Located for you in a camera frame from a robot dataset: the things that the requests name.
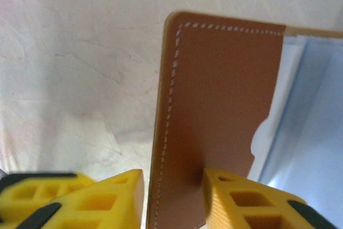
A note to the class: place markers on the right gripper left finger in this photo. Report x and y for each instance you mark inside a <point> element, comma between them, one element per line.
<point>101,207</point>

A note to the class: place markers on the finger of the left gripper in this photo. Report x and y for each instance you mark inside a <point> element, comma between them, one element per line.
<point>26,192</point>

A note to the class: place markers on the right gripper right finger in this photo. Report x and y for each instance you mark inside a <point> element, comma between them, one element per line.
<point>241,207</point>

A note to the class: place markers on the brown leather card holder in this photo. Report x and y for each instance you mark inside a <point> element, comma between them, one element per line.
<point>214,92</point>

